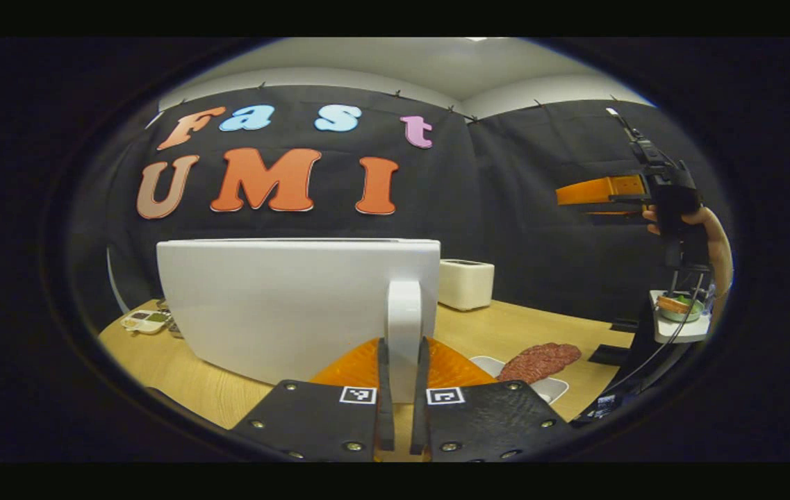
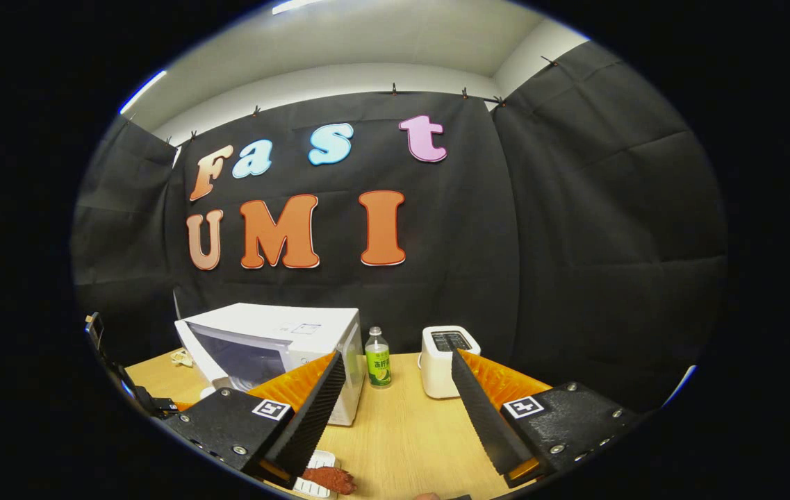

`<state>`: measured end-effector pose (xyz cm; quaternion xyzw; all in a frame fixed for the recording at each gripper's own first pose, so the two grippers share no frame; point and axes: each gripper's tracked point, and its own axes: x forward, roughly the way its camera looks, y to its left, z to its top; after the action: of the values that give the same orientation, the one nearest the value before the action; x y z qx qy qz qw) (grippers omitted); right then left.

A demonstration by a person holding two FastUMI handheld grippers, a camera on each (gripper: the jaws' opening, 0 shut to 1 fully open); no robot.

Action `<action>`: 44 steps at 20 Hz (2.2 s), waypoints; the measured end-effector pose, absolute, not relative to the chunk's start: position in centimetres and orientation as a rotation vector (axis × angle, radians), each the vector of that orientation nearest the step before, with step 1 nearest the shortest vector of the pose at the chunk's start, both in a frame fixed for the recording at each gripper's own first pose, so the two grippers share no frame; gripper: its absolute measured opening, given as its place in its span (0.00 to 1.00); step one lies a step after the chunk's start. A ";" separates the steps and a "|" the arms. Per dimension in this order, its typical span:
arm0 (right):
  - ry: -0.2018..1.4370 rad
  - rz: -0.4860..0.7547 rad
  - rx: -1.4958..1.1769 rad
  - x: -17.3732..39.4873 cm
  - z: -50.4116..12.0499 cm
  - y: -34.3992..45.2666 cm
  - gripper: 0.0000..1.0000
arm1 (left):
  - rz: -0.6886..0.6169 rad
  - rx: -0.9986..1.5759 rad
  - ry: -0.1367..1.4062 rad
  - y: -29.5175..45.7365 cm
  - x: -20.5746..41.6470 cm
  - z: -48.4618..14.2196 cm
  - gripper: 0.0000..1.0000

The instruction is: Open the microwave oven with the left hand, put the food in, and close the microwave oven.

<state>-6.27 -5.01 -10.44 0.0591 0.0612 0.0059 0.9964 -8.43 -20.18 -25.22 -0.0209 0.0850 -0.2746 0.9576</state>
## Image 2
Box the black backdrop cloth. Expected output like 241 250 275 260
69 42 729 410

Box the ceiling panel light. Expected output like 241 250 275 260
272 0 326 15

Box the small white rectangular dish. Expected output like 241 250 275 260
294 450 338 499

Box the white toaster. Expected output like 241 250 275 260
418 325 482 400

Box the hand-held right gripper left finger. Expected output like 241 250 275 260
162 351 347 490

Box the white microwave oven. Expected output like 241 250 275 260
174 302 366 426

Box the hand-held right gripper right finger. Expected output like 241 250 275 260
450 349 649 489

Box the ceiling strip light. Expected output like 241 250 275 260
119 69 167 115

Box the green label drink bottle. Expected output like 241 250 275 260
365 326 392 390

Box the red-brown meat piece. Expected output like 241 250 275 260
302 467 357 496

